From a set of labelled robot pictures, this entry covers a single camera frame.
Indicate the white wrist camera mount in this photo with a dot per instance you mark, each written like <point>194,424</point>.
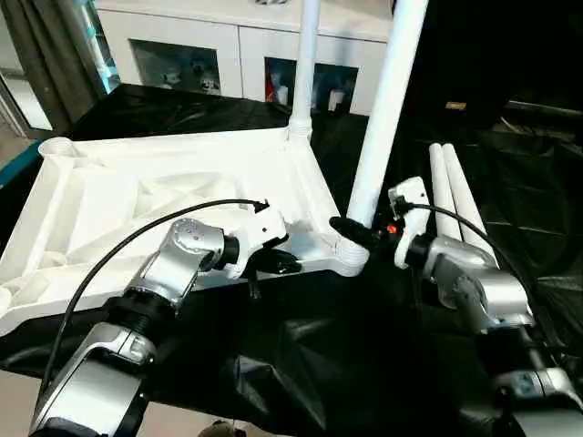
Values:
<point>259,227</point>
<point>412,218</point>

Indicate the white plastic table top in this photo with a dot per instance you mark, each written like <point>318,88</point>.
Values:
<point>114,191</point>

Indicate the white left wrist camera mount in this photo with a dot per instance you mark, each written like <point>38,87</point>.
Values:
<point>259,227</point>

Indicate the white glass-door cabinet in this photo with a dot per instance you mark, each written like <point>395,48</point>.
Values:
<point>228,41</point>

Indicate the black work mat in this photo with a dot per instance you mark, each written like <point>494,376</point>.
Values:
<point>341,341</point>

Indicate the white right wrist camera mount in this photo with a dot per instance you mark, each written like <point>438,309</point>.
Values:
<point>412,218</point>

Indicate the light blue frame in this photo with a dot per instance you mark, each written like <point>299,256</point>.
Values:
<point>102,54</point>

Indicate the grey curtain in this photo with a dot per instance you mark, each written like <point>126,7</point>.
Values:
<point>41,59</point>

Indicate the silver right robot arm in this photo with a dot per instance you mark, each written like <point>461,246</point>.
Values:
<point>478,287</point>

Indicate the white plastic table leg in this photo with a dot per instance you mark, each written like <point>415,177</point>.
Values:
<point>441,191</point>
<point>387,114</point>
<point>464,200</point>
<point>304,68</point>

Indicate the black furniture unit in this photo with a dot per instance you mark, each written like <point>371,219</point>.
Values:
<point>501,50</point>

